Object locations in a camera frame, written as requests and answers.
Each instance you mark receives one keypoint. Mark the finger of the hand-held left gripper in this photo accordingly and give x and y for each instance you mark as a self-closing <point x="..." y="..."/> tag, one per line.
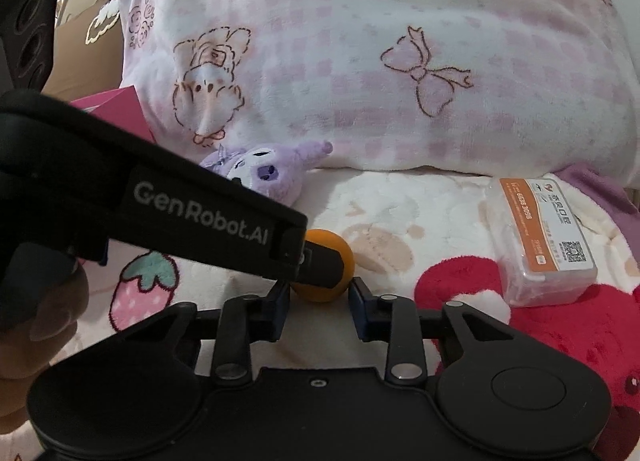
<point x="325" y="266"/>

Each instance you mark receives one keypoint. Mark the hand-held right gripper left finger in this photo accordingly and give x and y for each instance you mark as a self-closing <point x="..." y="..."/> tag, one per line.
<point x="281" y="311"/>

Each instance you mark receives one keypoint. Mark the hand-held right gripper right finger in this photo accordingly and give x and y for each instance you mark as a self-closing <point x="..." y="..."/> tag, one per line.
<point x="357" y="311"/>

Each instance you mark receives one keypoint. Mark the orange ball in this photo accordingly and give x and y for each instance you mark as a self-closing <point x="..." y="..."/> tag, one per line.
<point x="327" y="240"/>

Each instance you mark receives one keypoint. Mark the pink cardboard box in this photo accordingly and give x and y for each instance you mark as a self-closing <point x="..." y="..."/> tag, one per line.
<point x="122" y="108"/>

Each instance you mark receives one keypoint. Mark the purple plush toy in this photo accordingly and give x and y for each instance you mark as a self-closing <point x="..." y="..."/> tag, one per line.
<point x="280" y="176"/>

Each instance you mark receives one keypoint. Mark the clear plastic box orange label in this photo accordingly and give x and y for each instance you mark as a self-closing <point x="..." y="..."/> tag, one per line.
<point x="540" y="241"/>

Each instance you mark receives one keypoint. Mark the person's left hand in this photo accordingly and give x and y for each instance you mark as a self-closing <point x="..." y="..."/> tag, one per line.
<point x="30" y="356"/>

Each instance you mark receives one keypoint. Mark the printed fleece blanket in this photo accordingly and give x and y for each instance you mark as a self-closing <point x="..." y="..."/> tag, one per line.
<point x="390" y="201"/>

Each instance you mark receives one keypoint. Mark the brown cushion cloud print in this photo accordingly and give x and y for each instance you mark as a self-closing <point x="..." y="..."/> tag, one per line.
<point x="80" y="61"/>

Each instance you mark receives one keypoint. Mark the pink checked pillow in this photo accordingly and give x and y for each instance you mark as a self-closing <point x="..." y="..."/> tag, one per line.
<point x="350" y="41"/>

